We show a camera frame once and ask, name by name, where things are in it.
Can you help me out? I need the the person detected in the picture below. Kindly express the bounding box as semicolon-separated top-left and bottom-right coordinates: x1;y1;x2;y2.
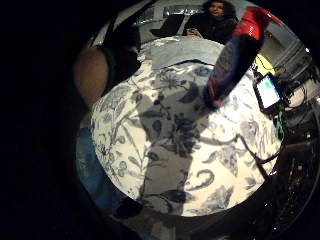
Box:
182;0;240;46

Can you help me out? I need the blue floral white tablecloth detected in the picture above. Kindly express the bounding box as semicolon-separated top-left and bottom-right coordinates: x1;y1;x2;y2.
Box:
89;34;284;218

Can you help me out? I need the blue chair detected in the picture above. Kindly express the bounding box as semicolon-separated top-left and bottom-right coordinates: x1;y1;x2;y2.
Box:
75;126;129;214

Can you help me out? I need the yellow sheet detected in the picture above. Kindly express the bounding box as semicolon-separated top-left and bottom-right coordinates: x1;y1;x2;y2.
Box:
254;53;278;76

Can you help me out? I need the black phone with lit screen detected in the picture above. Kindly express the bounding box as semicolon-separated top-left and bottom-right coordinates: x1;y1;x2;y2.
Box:
253;72;284;114

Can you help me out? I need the grey cabinet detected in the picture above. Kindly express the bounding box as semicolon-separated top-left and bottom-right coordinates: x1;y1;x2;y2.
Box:
263;29;316;88

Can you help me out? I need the black equipment stand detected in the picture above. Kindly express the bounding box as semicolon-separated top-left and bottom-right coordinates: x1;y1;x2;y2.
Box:
266;109;320;234

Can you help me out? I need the thin black cable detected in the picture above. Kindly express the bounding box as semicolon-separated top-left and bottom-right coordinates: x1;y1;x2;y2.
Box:
233;133;283;181

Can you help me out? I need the green cable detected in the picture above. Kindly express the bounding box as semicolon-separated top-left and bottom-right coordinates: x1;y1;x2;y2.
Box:
274;109;287;141

